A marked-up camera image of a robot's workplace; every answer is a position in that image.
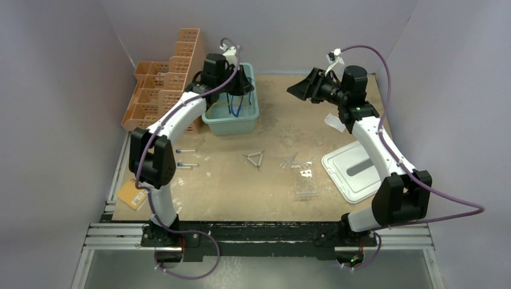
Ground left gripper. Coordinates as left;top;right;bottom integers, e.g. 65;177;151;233
217;65;254;97

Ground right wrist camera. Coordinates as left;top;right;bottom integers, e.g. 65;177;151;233
325;48;345;75

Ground orange plastic rack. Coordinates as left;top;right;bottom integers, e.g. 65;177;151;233
121;28;207;132

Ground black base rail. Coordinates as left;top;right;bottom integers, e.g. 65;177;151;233
140;220;377;263

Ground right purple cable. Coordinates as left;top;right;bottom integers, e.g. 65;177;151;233
340;45;486;272

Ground orange spiral notebook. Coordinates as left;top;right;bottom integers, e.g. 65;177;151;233
116;179;148;211

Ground white tub lid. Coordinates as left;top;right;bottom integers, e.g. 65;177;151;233
321;141;381;204

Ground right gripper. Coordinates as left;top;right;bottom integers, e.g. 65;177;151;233
288;68;349;107

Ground clear glass funnel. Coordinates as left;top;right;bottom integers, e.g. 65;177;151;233
279;152;299;169

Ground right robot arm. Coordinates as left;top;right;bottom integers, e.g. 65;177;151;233
286;65;432;245

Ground blue safety glasses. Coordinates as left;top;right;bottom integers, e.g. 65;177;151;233
230;77;255;118

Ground white paper tag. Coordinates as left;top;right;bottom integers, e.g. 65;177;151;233
324;113;346;133

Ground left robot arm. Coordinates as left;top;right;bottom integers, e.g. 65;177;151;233
128;54;254;246

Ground upper blue-capped test tube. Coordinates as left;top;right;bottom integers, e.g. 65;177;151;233
175;149;197;154

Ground clear well plate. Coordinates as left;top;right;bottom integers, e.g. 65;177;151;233
290;161;317;199

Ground clay pipe triangle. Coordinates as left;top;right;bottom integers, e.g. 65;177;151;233
244;151;264;169

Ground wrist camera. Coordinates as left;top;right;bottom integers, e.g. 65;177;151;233
219;44;242;66
325;48;345;75

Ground teal plastic tub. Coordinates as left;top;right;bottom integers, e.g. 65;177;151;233
201;63;259;136

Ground black ring stand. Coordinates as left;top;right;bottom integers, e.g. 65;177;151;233
226;94;231;114

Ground amber rubber tubing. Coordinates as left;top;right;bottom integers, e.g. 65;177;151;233
208;101;251;110

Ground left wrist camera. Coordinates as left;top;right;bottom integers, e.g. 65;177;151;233
219;44;242;66

